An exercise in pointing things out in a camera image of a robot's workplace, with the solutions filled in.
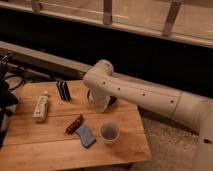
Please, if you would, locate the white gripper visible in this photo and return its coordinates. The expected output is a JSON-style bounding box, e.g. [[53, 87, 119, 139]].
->
[[89, 89, 110, 113]]

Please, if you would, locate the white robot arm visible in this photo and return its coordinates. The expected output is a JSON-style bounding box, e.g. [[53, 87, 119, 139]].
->
[[83, 60, 213, 171]]

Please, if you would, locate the black standing eraser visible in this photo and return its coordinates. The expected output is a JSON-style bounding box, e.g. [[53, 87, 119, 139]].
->
[[57, 81, 71, 102]]

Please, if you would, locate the black bowl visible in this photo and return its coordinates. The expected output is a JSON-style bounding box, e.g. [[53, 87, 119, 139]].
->
[[87, 90, 117, 107]]

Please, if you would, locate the translucent plastic cup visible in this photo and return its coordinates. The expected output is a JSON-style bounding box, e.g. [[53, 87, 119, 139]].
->
[[99, 122, 120, 144]]

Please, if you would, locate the brown snack wrapper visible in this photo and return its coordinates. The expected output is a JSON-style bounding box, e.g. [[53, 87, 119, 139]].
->
[[65, 115, 84, 135]]

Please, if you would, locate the blue sponge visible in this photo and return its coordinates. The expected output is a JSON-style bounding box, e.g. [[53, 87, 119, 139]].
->
[[75, 125, 96, 148]]

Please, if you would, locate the wooden table board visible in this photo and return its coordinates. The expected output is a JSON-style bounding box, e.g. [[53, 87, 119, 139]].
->
[[0, 80, 151, 171]]

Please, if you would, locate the white tube bottle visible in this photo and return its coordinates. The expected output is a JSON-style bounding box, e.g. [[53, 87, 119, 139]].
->
[[33, 91, 49, 123]]

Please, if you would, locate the black equipment at left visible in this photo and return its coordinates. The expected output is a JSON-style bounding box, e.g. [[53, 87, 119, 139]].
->
[[0, 55, 18, 149]]

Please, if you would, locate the black cable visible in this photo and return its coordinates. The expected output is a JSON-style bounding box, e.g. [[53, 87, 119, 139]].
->
[[4, 73, 27, 92]]

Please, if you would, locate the metal rail bracket middle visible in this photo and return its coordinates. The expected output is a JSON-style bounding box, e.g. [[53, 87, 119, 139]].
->
[[102, 0, 113, 25]]

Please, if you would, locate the metal rail bracket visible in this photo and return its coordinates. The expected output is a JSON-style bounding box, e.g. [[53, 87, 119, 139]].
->
[[31, 0, 43, 12], [162, 0, 181, 36], [102, 0, 113, 25]]

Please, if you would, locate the metal rail bracket left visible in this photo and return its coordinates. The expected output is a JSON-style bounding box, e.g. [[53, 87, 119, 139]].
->
[[31, 0, 43, 12]]

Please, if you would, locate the metal rail bracket right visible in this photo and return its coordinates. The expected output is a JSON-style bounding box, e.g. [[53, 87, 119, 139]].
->
[[162, 0, 181, 36]]

